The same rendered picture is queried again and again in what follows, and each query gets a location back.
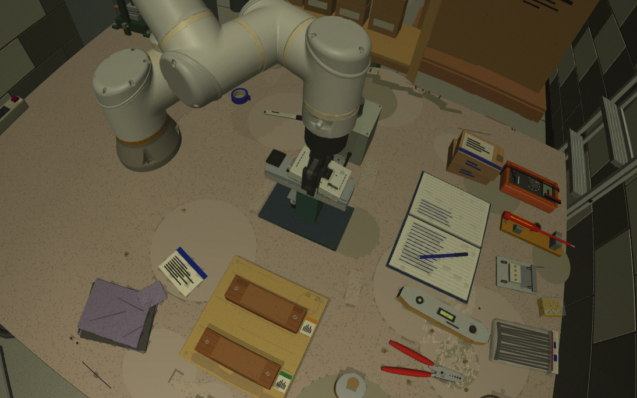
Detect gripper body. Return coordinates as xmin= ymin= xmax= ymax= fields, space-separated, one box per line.
xmin=302 ymin=128 xmax=349 ymax=165

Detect white thermostat case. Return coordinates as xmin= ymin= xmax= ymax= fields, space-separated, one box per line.
xmin=287 ymin=145 xmax=353 ymax=196

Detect grey metal box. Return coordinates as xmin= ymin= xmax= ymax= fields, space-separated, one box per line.
xmin=344 ymin=99 xmax=384 ymax=166

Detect open blue-edged notebook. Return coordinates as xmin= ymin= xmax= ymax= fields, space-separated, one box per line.
xmin=385 ymin=170 xmax=492 ymax=304

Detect small labelled cardboard box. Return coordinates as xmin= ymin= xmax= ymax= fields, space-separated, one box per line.
xmin=445 ymin=130 xmax=505 ymax=186

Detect white card with blue stripe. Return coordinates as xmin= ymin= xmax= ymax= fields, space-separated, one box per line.
xmin=157 ymin=246 xmax=208 ymax=299

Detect grey long spirit level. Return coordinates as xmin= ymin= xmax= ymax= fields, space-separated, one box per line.
xmin=396 ymin=285 xmax=492 ymax=346

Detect large brown cardboard box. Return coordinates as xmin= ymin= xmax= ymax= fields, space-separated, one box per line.
xmin=407 ymin=0 xmax=601 ymax=123

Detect orange multimeter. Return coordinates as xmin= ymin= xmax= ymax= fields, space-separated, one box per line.
xmin=498 ymin=160 xmax=562 ymax=214

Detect red screwdriver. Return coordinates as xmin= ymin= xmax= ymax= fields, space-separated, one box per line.
xmin=502 ymin=211 xmax=576 ymax=248

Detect white round tape roll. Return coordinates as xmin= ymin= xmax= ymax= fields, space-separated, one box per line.
xmin=334 ymin=372 xmax=368 ymax=398

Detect orange short spirit level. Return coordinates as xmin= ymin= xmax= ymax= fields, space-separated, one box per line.
xmin=499 ymin=213 xmax=564 ymax=257

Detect green bench vise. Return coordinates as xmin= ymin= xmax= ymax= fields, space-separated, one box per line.
xmin=111 ymin=0 xmax=151 ymax=38

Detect purple cloth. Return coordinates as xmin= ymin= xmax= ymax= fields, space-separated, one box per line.
xmin=77 ymin=277 xmax=169 ymax=350

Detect small yellow box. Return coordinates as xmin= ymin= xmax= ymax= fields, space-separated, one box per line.
xmin=537 ymin=297 xmax=564 ymax=318

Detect grey ribbed vent cover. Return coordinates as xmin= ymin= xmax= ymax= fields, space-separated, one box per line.
xmin=488 ymin=318 xmax=561 ymax=376

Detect thin black rod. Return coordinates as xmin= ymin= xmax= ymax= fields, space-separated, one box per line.
xmin=81 ymin=361 xmax=112 ymax=389

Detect grey metal ladder rack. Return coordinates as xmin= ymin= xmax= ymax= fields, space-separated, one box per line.
xmin=566 ymin=54 xmax=637 ymax=218

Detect grey fixture with green post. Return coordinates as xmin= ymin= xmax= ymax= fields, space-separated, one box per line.
xmin=257 ymin=154 xmax=358 ymax=253

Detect brown wooden rail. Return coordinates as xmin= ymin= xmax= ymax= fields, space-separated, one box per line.
xmin=194 ymin=326 xmax=282 ymax=391
xmin=224 ymin=274 xmax=309 ymax=335

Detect yellow wooden rail board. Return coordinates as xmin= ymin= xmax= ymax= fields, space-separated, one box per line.
xmin=178 ymin=254 xmax=331 ymax=398

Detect grey mounting bracket plate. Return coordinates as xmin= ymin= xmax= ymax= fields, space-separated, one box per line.
xmin=496 ymin=255 xmax=539 ymax=294

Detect red handled pliers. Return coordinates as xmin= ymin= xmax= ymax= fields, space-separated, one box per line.
xmin=380 ymin=339 xmax=463 ymax=384

